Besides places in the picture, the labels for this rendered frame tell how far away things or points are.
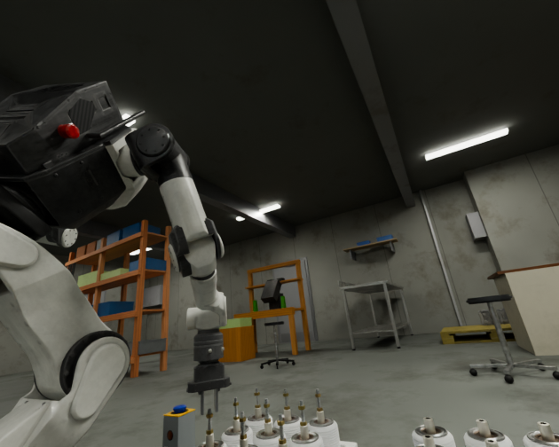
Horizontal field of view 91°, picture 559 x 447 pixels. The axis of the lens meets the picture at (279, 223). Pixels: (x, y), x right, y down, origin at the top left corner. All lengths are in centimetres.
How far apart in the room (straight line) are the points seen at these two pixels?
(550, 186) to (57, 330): 713
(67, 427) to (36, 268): 31
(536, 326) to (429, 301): 341
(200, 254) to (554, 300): 353
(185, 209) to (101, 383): 41
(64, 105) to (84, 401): 62
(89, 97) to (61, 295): 46
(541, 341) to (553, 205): 369
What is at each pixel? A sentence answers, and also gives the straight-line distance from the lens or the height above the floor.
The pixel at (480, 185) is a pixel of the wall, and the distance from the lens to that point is 700.
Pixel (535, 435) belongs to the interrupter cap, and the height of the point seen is 25.
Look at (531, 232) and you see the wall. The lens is 683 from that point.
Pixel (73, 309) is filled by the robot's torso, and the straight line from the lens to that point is 78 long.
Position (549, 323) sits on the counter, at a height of 28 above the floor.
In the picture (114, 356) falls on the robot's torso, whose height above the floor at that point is 52.
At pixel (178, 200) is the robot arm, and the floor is 87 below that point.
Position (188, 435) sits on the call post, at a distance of 112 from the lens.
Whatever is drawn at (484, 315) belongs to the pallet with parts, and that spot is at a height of 32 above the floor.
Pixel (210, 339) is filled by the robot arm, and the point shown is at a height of 53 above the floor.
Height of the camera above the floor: 56
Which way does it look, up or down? 20 degrees up
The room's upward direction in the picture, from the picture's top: 6 degrees counter-clockwise
